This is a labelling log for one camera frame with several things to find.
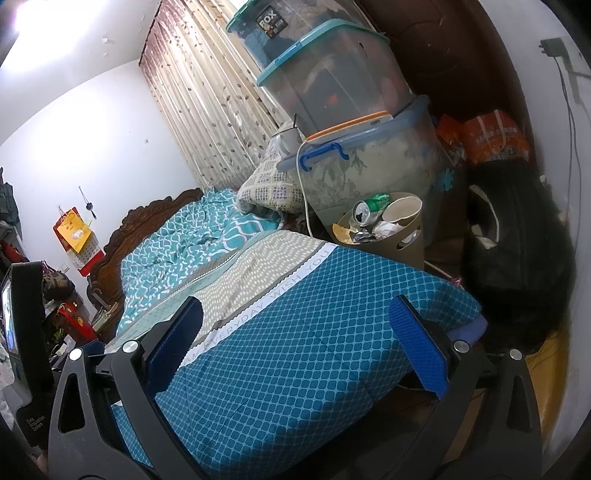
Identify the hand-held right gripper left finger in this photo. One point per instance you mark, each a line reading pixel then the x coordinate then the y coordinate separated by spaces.
pixel 173 346

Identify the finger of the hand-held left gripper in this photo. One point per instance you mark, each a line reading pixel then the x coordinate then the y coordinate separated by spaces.
pixel 92 347

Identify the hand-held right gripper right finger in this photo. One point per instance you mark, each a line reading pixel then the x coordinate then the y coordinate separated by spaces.
pixel 420 350

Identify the beige waste bin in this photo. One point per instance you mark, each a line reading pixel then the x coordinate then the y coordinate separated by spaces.
pixel 406 249

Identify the brown paper plate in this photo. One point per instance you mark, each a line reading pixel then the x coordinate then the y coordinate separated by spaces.
pixel 342 233

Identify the crushed metal can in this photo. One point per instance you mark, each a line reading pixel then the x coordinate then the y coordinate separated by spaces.
pixel 362 213

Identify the red gift box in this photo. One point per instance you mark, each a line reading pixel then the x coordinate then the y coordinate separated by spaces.
pixel 74 323

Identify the camouflage handbag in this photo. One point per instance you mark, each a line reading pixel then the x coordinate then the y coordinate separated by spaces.
pixel 57 284

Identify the yellow paper bag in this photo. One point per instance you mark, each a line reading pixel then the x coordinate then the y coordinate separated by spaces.
pixel 74 230

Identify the teal patterned bedspread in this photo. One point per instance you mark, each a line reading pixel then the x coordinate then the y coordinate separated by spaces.
pixel 300 346

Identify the black bag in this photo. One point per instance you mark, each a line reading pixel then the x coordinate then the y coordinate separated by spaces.
pixel 517 277

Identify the carved wooden headboard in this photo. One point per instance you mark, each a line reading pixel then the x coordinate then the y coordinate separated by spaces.
pixel 138 214

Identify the hanging keys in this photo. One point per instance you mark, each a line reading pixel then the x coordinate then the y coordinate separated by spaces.
pixel 88 205

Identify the clear storage box blue lid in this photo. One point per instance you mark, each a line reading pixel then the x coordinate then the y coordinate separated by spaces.
pixel 369 170

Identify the small orange snack bag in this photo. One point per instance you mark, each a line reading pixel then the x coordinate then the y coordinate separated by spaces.
pixel 450 138

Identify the large orange plastic bag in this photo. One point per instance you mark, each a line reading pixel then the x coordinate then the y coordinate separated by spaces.
pixel 498 134

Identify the orange rimmed white tray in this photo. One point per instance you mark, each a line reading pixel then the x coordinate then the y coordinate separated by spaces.
pixel 351 125

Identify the beige leaf print curtain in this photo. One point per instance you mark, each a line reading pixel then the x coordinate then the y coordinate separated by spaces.
pixel 207 92

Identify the clear storage box teal lid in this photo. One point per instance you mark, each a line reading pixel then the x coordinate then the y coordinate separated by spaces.
pixel 332 78

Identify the dark brown furniture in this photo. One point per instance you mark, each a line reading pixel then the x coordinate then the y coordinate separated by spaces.
pixel 438 55

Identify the dark storage box teal lid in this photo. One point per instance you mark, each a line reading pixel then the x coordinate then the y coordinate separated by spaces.
pixel 286 27

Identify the red wall calendar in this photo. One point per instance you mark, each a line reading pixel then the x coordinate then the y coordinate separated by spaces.
pixel 92 258

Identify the wall charger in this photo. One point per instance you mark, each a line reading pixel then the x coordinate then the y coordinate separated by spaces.
pixel 554 46

